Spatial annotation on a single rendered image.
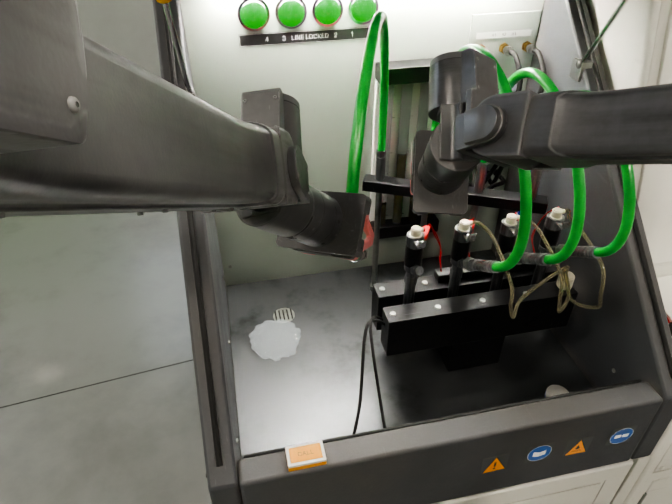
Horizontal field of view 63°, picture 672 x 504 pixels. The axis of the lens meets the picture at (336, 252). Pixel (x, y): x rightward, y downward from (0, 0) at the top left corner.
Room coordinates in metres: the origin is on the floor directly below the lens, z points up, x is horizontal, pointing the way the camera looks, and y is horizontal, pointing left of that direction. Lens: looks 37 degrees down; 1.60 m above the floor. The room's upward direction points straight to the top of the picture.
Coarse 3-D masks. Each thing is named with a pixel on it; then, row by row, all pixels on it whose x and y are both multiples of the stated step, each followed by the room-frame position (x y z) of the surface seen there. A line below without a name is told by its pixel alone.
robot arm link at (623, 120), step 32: (512, 96) 0.47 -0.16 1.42; (544, 96) 0.45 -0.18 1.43; (576, 96) 0.43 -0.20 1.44; (608, 96) 0.41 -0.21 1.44; (640, 96) 0.39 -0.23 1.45; (512, 128) 0.45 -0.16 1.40; (544, 128) 0.43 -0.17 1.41; (576, 128) 0.41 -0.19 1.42; (608, 128) 0.39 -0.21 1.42; (640, 128) 0.37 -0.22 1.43; (512, 160) 0.46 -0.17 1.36; (544, 160) 0.43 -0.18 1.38; (576, 160) 0.41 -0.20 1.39; (608, 160) 0.39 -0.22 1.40; (640, 160) 0.37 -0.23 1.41
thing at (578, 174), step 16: (512, 80) 0.79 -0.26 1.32; (544, 80) 0.71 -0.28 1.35; (480, 176) 0.83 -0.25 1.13; (576, 176) 0.60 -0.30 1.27; (480, 192) 0.83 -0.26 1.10; (576, 192) 0.59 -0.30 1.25; (576, 208) 0.58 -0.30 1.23; (576, 224) 0.58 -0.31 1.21; (576, 240) 0.57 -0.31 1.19; (528, 256) 0.65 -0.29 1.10; (544, 256) 0.62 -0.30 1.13; (560, 256) 0.58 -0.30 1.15
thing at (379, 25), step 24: (384, 24) 0.78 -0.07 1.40; (384, 48) 0.84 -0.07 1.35; (360, 72) 0.61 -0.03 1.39; (384, 72) 0.86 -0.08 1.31; (360, 96) 0.58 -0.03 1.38; (384, 96) 0.87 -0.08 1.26; (360, 120) 0.56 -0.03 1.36; (384, 120) 0.88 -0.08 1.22; (360, 144) 0.55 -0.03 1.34; (384, 144) 0.88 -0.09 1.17
